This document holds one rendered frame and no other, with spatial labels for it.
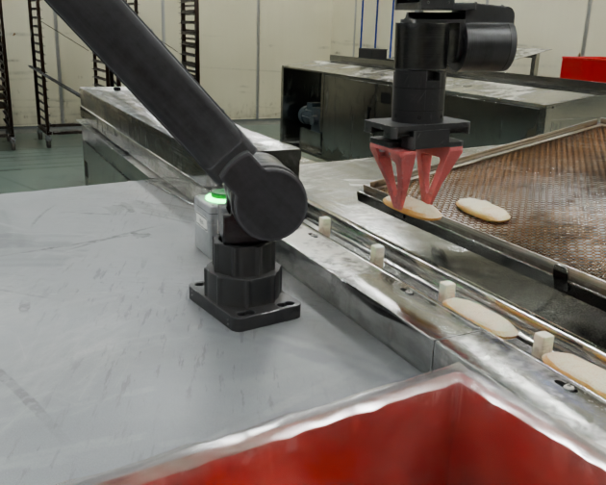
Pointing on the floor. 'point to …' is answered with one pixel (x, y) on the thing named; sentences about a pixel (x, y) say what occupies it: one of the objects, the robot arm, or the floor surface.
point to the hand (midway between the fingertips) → (413, 200)
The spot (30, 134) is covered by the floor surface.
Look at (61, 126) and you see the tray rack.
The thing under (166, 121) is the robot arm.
